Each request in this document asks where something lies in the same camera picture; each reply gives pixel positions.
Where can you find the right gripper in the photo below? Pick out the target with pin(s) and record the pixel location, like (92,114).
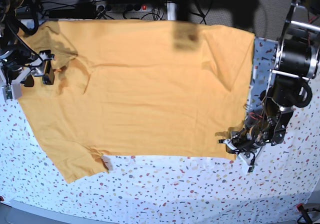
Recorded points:
(17,75)

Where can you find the white power strip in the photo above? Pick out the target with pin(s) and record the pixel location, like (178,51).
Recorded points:
(119,8)

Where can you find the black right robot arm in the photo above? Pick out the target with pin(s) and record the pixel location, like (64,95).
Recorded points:
(19,63)

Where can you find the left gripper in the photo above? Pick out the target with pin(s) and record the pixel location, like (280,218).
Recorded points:
(243,145)

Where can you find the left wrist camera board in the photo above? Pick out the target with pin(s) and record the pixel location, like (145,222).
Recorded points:
(251,169)

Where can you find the terrazzo patterned table cloth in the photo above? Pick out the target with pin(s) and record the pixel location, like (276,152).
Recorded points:
(158,189)

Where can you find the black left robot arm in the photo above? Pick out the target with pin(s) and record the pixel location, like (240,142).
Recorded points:
(295,62)

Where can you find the white metal post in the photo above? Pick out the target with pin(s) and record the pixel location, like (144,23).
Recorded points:
(171,8)

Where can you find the yellow T-shirt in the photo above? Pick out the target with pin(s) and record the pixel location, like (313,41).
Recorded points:
(133,87)

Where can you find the red clamp right corner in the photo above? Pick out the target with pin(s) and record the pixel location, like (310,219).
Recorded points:
(300,207)

